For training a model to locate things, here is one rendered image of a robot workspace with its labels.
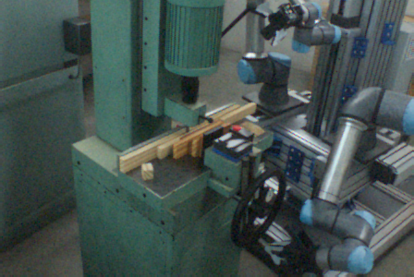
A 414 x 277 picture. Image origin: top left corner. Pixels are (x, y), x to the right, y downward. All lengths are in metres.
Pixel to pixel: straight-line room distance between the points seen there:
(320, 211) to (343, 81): 0.81
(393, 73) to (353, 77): 0.26
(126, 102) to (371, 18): 1.07
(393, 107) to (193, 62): 0.62
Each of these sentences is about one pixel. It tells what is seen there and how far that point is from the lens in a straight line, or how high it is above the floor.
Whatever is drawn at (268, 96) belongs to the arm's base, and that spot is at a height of 0.86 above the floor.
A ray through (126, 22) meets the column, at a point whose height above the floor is 1.32.
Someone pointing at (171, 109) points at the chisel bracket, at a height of 1.03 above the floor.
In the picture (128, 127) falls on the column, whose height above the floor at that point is 0.93.
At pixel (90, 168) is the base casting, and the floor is 0.75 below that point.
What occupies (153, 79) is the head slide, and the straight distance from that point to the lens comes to 1.50.
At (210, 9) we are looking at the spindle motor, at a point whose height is 1.41.
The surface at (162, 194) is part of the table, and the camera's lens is 1.35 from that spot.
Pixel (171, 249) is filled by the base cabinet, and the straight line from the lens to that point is 1.54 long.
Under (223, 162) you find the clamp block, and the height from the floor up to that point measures 0.95.
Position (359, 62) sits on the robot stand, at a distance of 2.06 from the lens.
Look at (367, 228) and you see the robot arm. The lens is 1.39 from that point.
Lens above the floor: 1.73
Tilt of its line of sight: 29 degrees down
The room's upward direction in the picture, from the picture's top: 6 degrees clockwise
